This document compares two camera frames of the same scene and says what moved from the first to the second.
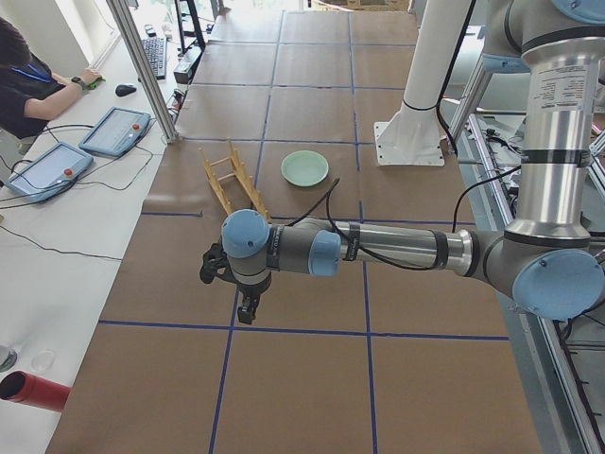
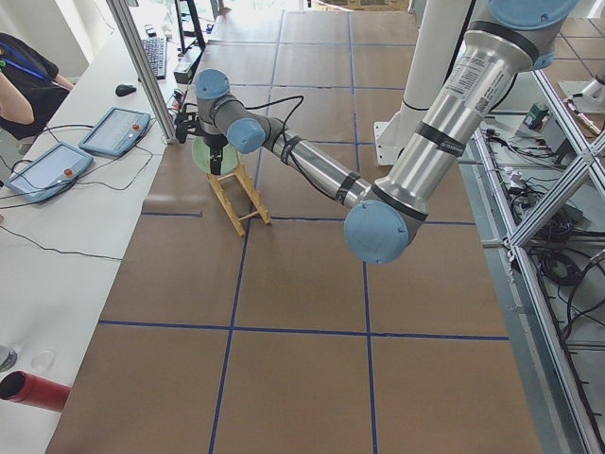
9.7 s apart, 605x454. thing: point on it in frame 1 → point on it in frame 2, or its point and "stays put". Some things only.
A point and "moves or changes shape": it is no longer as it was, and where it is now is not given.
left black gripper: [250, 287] → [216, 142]
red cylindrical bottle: [20, 386] stays put
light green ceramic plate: [303, 167] moves or changes shape
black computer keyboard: [157, 52] stays put
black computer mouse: [123, 90] stays put
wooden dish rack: [247, 180] stays put
